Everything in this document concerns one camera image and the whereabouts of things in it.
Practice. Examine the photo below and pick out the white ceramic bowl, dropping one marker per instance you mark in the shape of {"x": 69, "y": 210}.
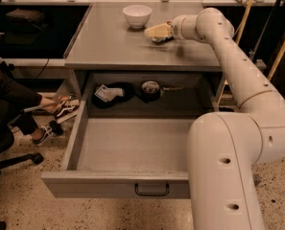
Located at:
{"x": 137, "y": 16}

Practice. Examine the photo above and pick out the seated person in black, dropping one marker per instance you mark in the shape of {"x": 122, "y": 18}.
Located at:
{"x": 14, "y": 97}

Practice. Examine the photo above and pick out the wooden frame stand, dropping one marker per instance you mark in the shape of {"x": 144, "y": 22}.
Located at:
{"x": 266, "y": 30}

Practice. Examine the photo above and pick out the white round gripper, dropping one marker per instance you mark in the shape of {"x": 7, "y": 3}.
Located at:
{"x": 178, "y": 27}

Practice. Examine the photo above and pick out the grey open top drawer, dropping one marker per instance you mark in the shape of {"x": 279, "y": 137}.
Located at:
{"x": 109, "y": 152}

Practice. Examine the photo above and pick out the black cloth with white tag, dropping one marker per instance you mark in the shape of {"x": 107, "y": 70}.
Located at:
{"x": 109, "y": 95}

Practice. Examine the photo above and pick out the crushed 7up soda can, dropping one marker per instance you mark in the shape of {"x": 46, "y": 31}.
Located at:
{"x": 160, "y": 40}

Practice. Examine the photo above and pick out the black drawer handle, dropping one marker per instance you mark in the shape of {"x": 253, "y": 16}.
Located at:
{"x": 156, "y": 190}

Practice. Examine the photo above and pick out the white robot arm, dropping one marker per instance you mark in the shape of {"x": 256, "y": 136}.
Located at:
{"x": 222, "y": 147}

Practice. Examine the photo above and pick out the dark box on shelf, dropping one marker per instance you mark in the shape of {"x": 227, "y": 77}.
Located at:
{"x": 25, "y": 16}

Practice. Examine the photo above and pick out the grey cabinet with top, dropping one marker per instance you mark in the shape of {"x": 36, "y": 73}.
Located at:
{"x": 112, "y": 51}

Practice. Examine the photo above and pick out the black tape roll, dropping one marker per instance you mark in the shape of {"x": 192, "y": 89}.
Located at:
{"x": 150, "y": 91}

